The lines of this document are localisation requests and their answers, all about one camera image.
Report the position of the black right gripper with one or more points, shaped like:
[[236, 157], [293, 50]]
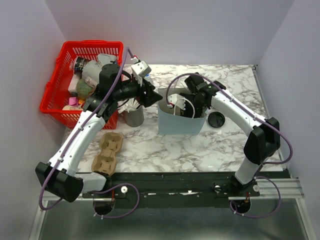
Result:
[[187, 113]]

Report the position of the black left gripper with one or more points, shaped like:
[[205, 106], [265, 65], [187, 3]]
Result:
[[150, 97]]

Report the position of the light blue paper bag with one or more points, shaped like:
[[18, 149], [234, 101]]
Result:
[[169, 124]]

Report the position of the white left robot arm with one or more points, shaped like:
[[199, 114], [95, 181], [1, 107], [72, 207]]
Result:
[[58, 176]]

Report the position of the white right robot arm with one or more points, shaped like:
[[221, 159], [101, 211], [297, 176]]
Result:
[[263, 138]]

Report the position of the clear water bottle blue cap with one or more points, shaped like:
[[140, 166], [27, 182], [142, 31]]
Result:
[[149, 79]]

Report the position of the grey metal straw holder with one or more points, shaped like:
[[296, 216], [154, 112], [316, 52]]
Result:
[[134, 118]]

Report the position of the white plastic pouch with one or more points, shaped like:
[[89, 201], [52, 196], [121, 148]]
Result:
[[92, 71]]

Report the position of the green round sponge ball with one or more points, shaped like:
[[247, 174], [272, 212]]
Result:
[[83, 89]]

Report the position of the brown cardboard cup carrier stack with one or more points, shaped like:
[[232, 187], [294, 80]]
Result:
[[105, 161]]

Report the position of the dark printed can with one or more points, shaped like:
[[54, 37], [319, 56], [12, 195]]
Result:
[[78, 64]]

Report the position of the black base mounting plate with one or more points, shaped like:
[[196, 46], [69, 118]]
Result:
[[173, 190]]

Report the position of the red plastic shopping basket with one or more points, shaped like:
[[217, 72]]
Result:
[[60, 99]]

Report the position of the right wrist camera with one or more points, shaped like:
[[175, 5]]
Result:
[[176, 100]]

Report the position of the aluminium rail frame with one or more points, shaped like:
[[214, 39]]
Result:
[[276, 214]]

